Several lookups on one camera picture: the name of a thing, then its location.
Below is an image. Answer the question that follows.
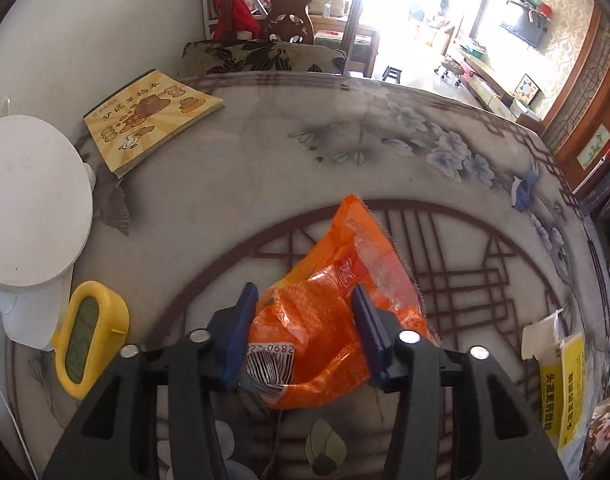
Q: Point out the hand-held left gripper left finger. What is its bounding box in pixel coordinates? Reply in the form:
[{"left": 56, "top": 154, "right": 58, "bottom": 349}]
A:
[{"left": 42, "top": 282, "right": 259, "bottom": 480}]

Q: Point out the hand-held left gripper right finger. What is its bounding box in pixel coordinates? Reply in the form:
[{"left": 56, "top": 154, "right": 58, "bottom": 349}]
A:
[{"left": 351, "top": 284, "right": 568, "bottom": 480}]

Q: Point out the orange snack bag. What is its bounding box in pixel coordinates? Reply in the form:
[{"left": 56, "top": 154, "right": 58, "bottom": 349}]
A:
[{"left": 242, "top": 194, "right": 436, "bottom": 410}]

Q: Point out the yellow medicine box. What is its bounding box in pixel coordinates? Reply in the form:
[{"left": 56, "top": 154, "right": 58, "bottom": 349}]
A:
[{"left": 522, "top": 310, "right": 586, "bottom": 456}]

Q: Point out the pink white wrapper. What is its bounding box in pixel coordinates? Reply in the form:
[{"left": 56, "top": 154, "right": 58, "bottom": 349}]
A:
[{"left": 582, "top": 395, "right": 610, "bottom": 466}]

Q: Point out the yellow digital timer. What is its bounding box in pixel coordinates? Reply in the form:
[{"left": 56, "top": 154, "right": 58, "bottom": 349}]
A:
[{"left": 51, "top": 281, "right": 130, "bottom": 400}]

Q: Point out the yellow cartoon notebook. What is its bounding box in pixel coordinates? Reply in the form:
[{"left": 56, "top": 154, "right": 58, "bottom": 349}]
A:
[{"left": 82, "top": 69, "right": 225, "bottom": 179}]

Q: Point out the white desk lamp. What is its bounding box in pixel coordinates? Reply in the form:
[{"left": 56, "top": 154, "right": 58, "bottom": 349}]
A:
[{"left": 0, "top": 115, "right": 96, "bottom": 352}]

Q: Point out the television cabinet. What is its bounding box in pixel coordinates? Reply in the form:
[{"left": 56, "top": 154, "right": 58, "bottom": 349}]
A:
[{"left": 450, "top": 42, "right": 541, "bottom": 121}]

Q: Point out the floral seat cushion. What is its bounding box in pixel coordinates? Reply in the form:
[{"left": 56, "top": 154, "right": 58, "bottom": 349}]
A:
[{"left": 177, "top": 40, "right": 348, "bottom": 78}]

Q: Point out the round wheeled stool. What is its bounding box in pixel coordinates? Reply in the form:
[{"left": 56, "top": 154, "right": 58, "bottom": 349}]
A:
[{"left": 433, "top": 57, "right": 463, "bottom": 86}]

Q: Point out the framed geometric picture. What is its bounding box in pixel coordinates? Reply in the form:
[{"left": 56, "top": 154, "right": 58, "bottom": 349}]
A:
[{"left": 516, "top": 74, "right": 542, "bottom": 106}]

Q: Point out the red cloth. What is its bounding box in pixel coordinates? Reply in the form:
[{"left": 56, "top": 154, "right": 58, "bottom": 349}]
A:
[{"left": 196, "top": 0, "right": 261, "bottom": 41}]

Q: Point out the wooden sofa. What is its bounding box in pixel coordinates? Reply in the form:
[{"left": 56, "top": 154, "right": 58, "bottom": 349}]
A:
[{"left": 305, "top": 0, "right": 381, "bottom": 78}]

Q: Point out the short wall scroll painting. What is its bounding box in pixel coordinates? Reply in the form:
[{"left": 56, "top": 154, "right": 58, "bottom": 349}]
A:
[{"left": 578, "top": 122, "right": 610, "bottom": 168}]

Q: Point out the wall television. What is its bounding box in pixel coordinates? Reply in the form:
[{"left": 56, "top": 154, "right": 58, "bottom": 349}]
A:
[{"left": 500, "top": 0, "right": 546, "bottom": 50}]

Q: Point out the wall shelf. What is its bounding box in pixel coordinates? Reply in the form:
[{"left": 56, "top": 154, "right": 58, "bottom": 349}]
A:
[{"left": 508, "top": 0, "right": 553, "bottom": 18}]

